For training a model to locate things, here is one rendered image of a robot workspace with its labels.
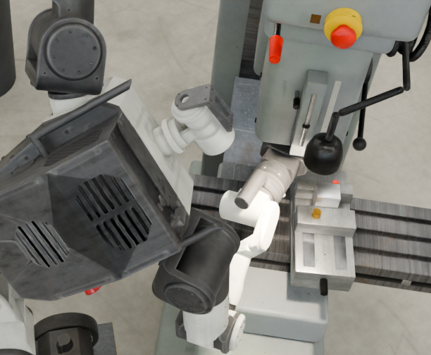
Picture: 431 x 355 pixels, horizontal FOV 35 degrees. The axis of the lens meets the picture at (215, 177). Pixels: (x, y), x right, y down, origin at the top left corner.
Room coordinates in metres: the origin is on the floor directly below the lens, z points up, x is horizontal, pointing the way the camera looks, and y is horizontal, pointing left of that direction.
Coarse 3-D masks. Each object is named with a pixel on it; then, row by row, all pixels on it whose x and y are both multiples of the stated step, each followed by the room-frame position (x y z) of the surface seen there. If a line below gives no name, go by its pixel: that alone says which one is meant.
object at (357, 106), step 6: (390, 90) 0.99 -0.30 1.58; (396, 90) 0.99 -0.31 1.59; (402, 90) 1.00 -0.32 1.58; (378, 96) 0.96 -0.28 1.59; (384, 96) 0.97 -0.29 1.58; (390, 96) 0.98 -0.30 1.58; (360, 102) 0.94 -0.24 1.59; (366, 102) 0.95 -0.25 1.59; (372, 102) 0.95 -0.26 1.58; (342, 108) 0.92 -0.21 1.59; (348, 108) 0.92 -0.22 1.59; (354, 108) 0.93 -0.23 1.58; (360, 108) 0.93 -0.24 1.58; (342, 114) 0.91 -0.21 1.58
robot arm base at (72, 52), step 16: (48, 32) 0.76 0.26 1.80; (64, 32) 0.76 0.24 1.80; (80, 32) 0.77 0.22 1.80; (96, 32) 0.79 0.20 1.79; (32, 48) 0.84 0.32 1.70; (48, 48) 0.74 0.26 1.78; (64, 48) 0.75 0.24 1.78; (80, 48) 0.76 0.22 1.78; (96, 48) 0.77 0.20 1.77; (32, 64) 0.79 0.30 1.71; (48, 64) 0.73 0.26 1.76; (64, 64) 0.74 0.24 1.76; (80, 64) 0.75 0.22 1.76; (96, 64) 0.76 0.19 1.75; (32, 80) 0.74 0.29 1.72; (48, 80) 0.73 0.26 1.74; (64, 80) 0.73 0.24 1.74; (80, 80) 0.74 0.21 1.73; (96, 80) 0.75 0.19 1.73
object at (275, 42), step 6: (276, 24) 0.98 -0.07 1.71; (276, 30) 0.96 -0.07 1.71; (276, 36) 0.94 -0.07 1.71; (270, 42) 0.92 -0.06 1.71; (276, 42) 0.92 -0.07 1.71; (282, 42) 0.93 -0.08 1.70; (270, 48) 0.91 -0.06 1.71; (276, 48) 0.91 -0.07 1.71; (270, 54) 0.89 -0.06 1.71; (276, 54) 0.89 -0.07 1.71; (270, 60) 0.89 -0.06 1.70; (276, 60) 0.89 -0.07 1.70
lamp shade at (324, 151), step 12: (324, 132) 0.93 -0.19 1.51; (312, 144) 0.90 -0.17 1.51; (324, 144) 0.89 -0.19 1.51; (336, 144) 0.90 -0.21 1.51; (312, 156) 0.88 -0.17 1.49; (324, 156) 0.88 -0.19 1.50; (336, 156) 0.88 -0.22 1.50; (312, 168) 0.88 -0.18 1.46; (324, 168) 0.87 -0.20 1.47; (336, 168) 0.88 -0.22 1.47
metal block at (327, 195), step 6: (318, 186) 1.16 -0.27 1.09; (324, 186) 1.16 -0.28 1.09; (330, 186) 1.17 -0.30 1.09; (336, 186) 1.17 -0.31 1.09; (318, 192) 1.14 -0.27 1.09; (324, 192) 1.14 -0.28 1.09; (330, 192) 1.14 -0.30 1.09; (336, 192) 1.15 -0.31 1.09; (312, 198) 1.17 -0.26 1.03; (318, 198) 1.12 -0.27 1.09; (324, 198) 1.12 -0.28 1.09; (330, 198) 1.13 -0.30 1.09; (336, 198) 1.13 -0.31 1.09; (318, 204) 1.12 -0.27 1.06; (324, 204) 1.12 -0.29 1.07; (330, 204) 1.12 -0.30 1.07; (336, 204) 1.13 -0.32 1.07
